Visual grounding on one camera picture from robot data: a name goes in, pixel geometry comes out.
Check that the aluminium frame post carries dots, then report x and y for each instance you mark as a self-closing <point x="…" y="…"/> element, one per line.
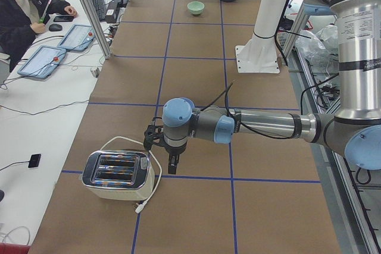
<point x="96" y="25"/>

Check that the white camera mast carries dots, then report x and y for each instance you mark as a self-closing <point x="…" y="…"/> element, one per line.
<point x="268" y="18"/>

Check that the black keyboard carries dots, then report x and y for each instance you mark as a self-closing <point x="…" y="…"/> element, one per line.
<point x="100" y="9"/>

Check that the near blue teach pendant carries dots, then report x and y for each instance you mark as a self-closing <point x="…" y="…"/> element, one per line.
<point x="43" y="62"/>

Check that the seated person in black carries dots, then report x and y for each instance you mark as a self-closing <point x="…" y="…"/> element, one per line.
<point x="20" y="23"/>

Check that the blue teach pendant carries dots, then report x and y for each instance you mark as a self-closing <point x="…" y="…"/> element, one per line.
<point x="78" y="38"/>
<point x="43" y="62"/>

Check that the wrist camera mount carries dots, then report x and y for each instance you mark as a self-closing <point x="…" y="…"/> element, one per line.
<point x="153" y="135"/>

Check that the far blue teach pendant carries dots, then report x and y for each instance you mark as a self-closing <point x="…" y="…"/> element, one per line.
<point x="78" y="38"/>

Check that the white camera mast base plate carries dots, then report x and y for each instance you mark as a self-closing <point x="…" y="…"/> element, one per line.
<point x="255" y="59"/>

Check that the black smartphone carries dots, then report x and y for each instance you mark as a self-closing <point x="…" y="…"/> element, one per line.
<point x="63" y="18"/>

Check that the crumpled clear plastic bag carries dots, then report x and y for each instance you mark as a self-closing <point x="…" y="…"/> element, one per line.
<point x="319" y="48"/>

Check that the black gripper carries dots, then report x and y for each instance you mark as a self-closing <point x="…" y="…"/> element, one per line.
<point x="174" y="150"/>

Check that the small black square device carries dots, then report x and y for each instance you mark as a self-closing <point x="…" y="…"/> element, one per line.
<point x="34" y="160"/>

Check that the green bowl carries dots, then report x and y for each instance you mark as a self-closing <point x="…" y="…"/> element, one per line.
<point x="195" y="7"/>

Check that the black computer mouse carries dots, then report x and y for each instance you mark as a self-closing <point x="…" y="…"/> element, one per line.
<point x="55" y="28"/>

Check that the cream toaster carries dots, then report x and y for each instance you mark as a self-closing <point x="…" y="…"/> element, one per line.
<point x="119" y="174"/>

